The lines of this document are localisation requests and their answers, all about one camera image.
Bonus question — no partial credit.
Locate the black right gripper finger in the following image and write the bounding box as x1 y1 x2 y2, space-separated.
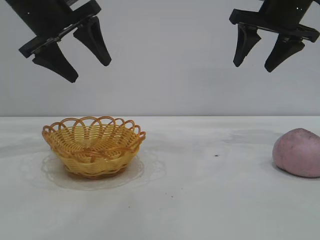
264 33 306 74
232 24 262 68

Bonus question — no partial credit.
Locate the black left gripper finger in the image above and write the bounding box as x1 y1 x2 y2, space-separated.
72 15 112 67
32 41 79 84

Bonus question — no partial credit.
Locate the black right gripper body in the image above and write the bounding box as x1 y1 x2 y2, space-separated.
228 0 320 43

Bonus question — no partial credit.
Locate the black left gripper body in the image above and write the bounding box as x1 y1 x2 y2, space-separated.
9 0 102 59

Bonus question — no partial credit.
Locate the yellow woven plastic basket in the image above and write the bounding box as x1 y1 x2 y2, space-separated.
41 115 147 180

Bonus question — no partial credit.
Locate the pink peach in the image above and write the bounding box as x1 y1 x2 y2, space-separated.
272 127 320 179

